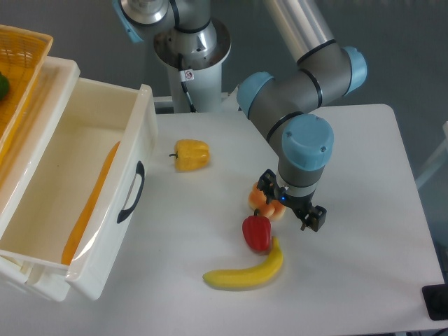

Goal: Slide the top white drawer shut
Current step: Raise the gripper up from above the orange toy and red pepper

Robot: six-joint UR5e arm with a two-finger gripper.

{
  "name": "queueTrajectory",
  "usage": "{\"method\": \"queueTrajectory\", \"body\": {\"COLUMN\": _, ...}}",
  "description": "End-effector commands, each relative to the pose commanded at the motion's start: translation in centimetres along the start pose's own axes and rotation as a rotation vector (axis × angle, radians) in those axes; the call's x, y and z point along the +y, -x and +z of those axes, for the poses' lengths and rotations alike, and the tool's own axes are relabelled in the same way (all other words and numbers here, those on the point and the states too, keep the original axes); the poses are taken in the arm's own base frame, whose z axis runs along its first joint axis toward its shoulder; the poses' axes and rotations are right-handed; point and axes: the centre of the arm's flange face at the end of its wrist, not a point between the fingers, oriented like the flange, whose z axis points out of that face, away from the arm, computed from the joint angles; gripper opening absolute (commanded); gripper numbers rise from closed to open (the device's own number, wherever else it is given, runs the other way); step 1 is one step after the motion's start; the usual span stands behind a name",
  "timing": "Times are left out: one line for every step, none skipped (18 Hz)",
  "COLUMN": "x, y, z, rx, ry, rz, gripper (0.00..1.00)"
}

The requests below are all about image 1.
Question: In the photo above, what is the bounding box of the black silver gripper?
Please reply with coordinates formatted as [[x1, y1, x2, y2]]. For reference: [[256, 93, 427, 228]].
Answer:
[[256, 169, 327, 232]]

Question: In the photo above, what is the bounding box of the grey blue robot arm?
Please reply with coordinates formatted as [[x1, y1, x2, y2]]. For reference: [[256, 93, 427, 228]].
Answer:
[[113, 1, 368, 231]]

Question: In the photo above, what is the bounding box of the orange baguette in drawer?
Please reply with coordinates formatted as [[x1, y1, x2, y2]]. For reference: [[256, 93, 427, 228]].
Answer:
[[61, 141, 120, 265]]

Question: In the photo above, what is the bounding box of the white top drawer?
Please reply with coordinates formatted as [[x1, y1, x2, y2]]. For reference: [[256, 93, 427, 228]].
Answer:
[[0, 76, 159, 302]]

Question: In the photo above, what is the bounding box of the white drawer cabinet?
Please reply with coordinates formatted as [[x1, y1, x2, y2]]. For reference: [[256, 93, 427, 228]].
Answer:
[[1, 57, 80, 302]]

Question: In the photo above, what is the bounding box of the orange peach toy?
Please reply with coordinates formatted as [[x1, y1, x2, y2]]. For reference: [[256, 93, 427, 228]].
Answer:
[[248, 183, 286, 221]]

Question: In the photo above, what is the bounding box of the red bell pepper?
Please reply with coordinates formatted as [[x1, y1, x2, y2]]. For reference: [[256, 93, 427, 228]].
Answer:
[[241, 209, 272, 252]]

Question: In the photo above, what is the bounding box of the yellow banana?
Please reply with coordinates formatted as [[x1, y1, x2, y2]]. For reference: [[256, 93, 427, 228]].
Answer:
[[202, 237, 284, 290]]

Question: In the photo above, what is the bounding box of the yellow bell pepper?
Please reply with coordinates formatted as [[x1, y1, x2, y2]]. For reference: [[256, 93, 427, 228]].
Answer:
[[169, 139, 210, 172]]

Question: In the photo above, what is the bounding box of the black device at edge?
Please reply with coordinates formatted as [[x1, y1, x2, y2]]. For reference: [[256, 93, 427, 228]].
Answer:
[[421, 284, 447, 321]]

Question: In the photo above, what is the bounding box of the yellow plastic basket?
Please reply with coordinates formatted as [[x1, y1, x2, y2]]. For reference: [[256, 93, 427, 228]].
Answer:
[[1, 25, 53, 158]]

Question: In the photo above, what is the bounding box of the green vegetable in basket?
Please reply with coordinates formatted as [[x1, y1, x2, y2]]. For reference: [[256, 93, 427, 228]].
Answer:
[[0, 73, 10, 100]]

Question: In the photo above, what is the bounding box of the black drawer handle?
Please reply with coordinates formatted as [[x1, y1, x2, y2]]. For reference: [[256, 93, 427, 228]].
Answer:
[[116, 161, 146, 224]]

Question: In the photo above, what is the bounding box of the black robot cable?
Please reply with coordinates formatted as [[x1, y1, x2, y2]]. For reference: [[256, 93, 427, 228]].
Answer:
[[177, 52, 197, 113]]

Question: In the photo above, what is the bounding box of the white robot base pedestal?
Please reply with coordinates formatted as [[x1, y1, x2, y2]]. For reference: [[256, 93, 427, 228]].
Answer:
[[153, 18, 231, 113]]

